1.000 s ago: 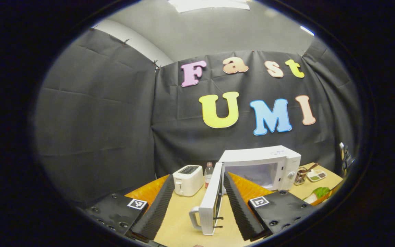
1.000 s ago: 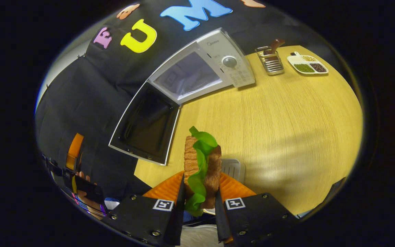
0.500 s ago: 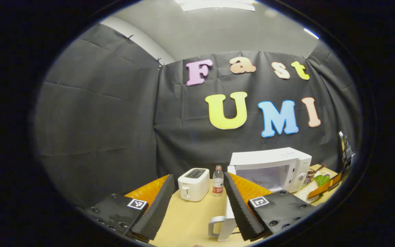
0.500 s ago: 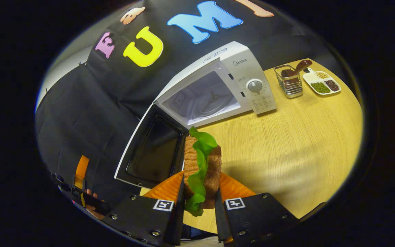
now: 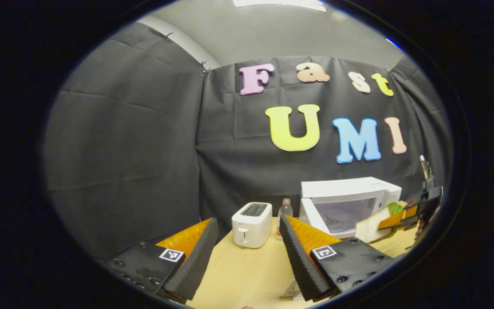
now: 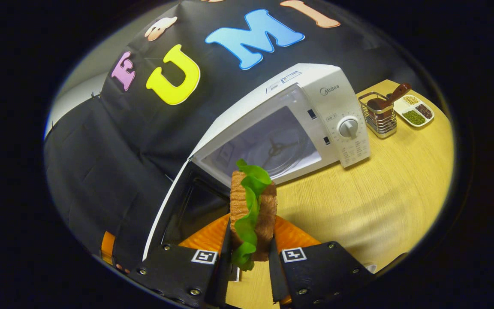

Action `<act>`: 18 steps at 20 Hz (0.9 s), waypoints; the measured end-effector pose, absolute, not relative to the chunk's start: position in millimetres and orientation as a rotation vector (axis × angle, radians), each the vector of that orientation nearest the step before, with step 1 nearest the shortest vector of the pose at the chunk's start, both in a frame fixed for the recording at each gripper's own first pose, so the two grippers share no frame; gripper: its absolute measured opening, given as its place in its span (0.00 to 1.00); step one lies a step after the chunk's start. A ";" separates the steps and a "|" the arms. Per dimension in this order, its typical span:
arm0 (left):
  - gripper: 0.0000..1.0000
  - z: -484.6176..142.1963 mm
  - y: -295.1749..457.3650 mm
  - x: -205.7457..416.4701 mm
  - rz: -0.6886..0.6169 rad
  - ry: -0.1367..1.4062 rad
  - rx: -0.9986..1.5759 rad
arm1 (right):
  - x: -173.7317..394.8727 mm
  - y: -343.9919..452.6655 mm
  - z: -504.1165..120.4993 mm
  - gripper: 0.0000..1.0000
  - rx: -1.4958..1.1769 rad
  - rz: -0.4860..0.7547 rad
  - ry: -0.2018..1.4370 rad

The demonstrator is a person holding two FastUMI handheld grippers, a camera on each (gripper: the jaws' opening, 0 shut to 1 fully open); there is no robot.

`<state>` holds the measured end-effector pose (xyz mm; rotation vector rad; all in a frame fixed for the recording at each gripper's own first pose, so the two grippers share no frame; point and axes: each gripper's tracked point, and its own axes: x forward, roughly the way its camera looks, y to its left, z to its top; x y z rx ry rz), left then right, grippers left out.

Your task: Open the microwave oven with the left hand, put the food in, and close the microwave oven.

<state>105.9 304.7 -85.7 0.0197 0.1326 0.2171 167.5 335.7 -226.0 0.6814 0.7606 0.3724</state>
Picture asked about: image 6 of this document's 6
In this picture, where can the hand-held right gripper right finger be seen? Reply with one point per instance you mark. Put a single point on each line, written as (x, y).
(275, 274)

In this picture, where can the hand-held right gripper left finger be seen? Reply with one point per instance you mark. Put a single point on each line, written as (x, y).
(223, 274)

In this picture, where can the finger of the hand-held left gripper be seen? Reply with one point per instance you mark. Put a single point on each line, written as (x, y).
(107, 249)

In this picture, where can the bread and lettuce sandwich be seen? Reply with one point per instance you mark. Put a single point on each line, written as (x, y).
(251, 210)

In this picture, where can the white microwave oven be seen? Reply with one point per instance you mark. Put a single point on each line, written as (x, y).
(332, 103)

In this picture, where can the black backdrop cloth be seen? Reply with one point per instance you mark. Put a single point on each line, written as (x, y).
(101, 163)

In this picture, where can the white plate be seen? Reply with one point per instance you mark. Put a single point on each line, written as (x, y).
(370, 268)

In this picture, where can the brown wooden spoon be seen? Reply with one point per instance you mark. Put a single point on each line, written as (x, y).
(390, 98)

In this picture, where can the white divided dish of beans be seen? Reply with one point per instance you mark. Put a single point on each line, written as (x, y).
(414, 112)

